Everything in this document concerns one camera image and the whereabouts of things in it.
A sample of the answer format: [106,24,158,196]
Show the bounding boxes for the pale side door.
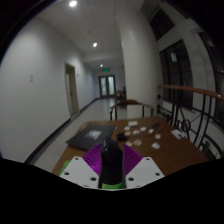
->
[64,62,81,117]

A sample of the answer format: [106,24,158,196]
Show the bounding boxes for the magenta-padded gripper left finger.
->
[59,143,103,190]

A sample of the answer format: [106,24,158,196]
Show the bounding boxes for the glass double door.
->
[98,74,117,99]

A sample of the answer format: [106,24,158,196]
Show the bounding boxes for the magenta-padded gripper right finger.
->
[122,143,165,190]

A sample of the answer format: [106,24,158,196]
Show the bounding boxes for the dark framed window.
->
[159,39,194,111]

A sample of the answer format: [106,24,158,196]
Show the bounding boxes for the wooden-topped black metal railing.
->
[156,84,224,161]

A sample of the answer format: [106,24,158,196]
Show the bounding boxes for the black computer mouse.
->
[98,135,126,186]

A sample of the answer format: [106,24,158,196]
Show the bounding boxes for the black closed laptop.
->
[65,123,118,152]

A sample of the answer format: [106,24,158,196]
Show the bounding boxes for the round ceiling lights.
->
[68,0,104,68]

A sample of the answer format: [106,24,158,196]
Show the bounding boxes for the white notepad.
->
[170,129,188,140]

